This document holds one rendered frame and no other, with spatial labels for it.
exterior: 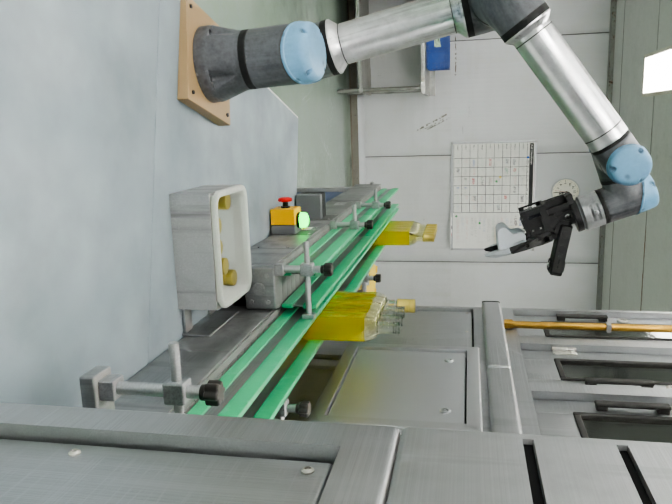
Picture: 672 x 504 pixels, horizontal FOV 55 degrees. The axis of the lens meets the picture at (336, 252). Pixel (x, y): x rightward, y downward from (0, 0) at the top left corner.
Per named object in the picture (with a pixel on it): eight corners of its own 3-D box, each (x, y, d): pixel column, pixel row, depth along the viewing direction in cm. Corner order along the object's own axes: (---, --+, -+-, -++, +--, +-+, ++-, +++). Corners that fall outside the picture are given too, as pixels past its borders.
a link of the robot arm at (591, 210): (601, 220, 141) (609, 227, 133) (580, 227, 142) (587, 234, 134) (590, 188, 140) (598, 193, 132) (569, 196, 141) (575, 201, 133)
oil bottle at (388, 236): (362, 245, 257) (434, 245, 251) (362, 231, 256) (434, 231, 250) (364, 242, 262) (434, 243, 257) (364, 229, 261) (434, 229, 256)
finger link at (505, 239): (477, 235, 140) (517, 219, 140) (486, 260, 141) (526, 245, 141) (481, 237, 137) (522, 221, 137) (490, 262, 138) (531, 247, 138)
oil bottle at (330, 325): (284, 339, 148) (377, 342, 144) (283, 315, 147) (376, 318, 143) (291, 332, 154) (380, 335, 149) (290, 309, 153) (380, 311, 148)
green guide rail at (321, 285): (281, 308, 144) (316, 309, 142) (281, 303, 144) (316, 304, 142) (382, 205, 312) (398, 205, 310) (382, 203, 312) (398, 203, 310)
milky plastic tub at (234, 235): (180, 310, 123) (223, 311, 121) (170, 193, 119) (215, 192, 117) (214, 287, 140) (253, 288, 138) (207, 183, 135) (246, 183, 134)
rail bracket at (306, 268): (276, 319, 140) (332, 320, 137) (272, 242, 137) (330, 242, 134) (280, 315, 143) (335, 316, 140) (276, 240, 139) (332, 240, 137)
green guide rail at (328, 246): (280, 275, 142) (315, 276, 141) (279, 271, 142) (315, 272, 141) (381, 190, 310) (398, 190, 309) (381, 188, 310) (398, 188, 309)
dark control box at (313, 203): (295, 219, 206) (321, 219, 204) (294, 194, 204) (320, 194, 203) (301, 215, 214) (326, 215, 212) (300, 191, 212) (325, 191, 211)
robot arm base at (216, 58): (191, 13, 125) (239, 6, 123) (222, 41, 140) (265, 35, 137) (193, 91, 124) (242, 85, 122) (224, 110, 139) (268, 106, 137)
